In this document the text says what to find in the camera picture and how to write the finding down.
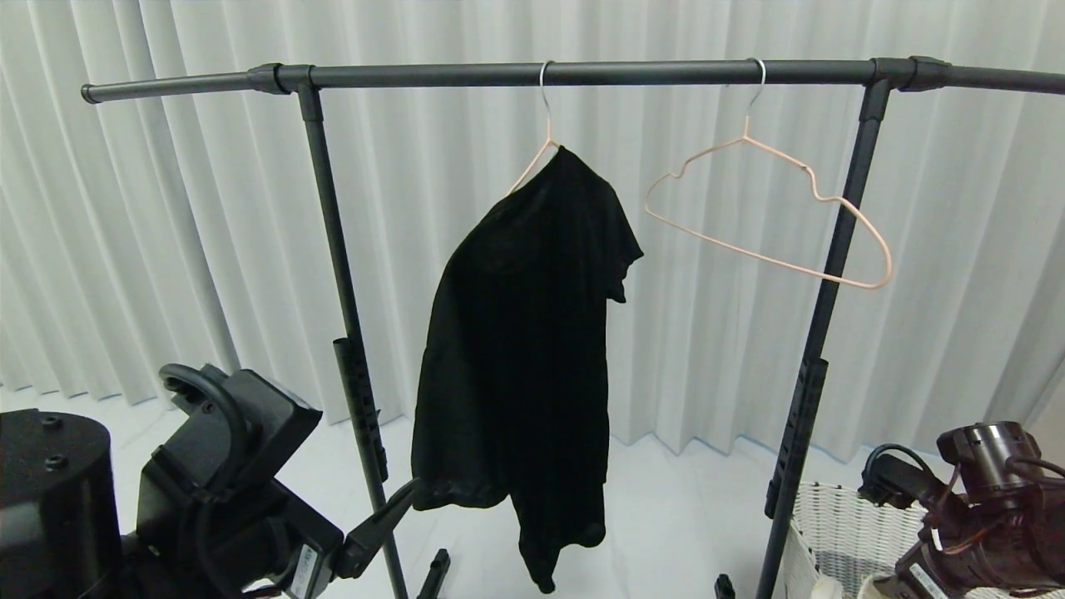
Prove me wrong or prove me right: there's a white laundry basket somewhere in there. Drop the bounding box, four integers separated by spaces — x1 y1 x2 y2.
780 481 1065 599

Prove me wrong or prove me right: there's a pink clothes hanger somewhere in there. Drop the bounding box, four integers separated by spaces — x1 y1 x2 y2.
507 60 561 197
644 57 894 291

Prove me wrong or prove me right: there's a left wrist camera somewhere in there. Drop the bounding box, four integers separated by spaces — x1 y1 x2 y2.
136 366 324 537

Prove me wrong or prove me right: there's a black clothes rack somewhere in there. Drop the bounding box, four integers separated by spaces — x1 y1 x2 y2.
81 55 1065 599

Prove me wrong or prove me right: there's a white curtain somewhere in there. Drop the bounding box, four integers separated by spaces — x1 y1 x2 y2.
0 0 1065 463

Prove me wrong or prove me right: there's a black garment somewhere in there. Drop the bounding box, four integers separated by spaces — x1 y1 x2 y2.
409 146 645 595

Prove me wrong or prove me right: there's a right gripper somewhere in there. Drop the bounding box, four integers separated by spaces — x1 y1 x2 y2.
872 531 1001 599

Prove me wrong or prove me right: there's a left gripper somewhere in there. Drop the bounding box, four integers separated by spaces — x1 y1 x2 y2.
200 478 422 599

